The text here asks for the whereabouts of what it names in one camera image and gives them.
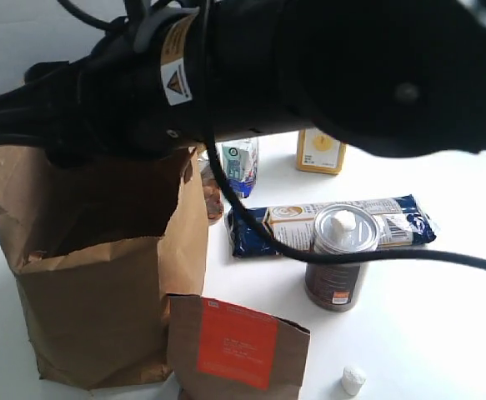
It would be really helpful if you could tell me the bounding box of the marshmallow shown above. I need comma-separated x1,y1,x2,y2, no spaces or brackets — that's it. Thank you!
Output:
341,366,367,397
331,210,357,241

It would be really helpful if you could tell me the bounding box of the clear jar with dark contents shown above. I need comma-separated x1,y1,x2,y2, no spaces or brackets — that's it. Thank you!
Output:
304,203,380,312

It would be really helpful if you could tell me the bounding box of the dark blue noodle package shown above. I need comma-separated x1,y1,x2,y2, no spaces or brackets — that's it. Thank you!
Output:
225,195,436,258

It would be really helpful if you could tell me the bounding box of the yellow grain bottle white cap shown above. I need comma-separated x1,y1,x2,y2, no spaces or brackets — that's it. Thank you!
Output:
296,128,347,175

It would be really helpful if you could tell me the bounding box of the yellow-lidded jar of nuts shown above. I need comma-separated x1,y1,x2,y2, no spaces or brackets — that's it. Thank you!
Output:
197,144,224,225

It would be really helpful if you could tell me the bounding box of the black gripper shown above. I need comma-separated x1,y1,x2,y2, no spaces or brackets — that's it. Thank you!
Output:
0,7,209,159

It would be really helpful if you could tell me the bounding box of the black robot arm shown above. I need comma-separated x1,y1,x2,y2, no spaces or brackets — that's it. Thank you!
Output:
0,1,486,159

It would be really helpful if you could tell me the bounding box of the large brown paper bag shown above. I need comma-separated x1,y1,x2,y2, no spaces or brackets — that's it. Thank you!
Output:
0,146,208,389

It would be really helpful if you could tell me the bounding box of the small blue white carton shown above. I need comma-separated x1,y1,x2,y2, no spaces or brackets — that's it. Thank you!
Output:
221,137,259,198

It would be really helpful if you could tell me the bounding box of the black cable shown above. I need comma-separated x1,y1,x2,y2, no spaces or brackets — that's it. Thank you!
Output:
57,0,486,277

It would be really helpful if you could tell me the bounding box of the brown pouch with orange label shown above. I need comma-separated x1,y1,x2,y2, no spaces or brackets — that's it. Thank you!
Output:
168,294,310,399

